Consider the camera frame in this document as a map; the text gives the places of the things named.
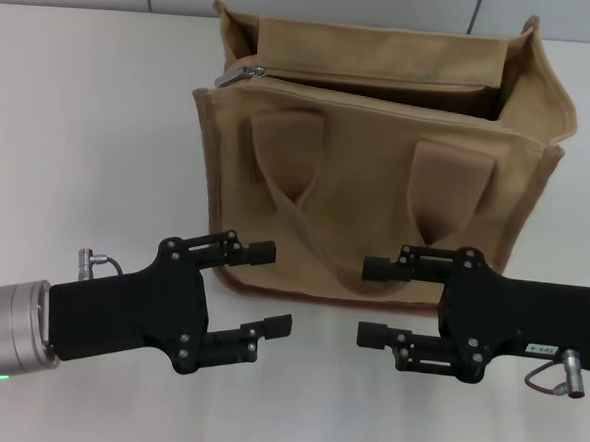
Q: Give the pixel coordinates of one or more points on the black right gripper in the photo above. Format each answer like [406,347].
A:
[514,319]

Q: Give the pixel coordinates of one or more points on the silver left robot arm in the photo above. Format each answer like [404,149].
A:
[3,328]

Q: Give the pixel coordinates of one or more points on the khaki canvas food bag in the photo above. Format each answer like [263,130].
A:
[357,185]

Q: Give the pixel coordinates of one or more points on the silver metal zipper pull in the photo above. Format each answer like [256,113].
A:
[231,77]

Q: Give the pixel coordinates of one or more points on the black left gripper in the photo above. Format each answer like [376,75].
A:
[129,311]

